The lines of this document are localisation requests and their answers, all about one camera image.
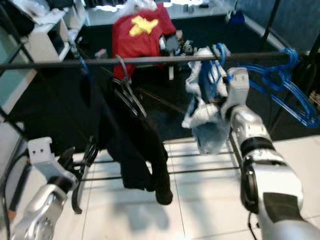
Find light blue denim jeans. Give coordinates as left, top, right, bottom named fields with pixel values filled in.
left=181, top=47, right=233, bottom=155

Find grey metal hanger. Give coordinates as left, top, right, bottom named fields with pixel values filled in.
left=112, top=55, right=148, bottom=118

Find black long sleeve garment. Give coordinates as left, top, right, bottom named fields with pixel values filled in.
left=110, top=77, right=174, bottom=206

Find black carpet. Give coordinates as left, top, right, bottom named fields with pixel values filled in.
left=30, top=15, right=320, bottom=141

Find small grey brown device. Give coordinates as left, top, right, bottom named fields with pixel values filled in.
left=162, top=32, right=193, bottom=56

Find black metal clothes rack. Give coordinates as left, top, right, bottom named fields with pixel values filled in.
left=0, top=0, right=320, bottom=216

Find red shirt with yellow star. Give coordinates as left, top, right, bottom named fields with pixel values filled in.
left=111, top=4, right=178, bottom=81

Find white shelf unit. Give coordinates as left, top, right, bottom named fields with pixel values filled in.
left=0, top=0, right=88, bottom=101

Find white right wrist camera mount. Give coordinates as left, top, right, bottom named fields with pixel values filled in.
left=224, top=67, right=251, bottom=118

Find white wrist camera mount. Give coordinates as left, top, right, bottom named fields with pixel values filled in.
left=27, top=136, right=78, bottom=183
left=224, top=67, right=251, bottom=118

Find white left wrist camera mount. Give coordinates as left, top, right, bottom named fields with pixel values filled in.
left=27, top=136, right=78, bottom=183

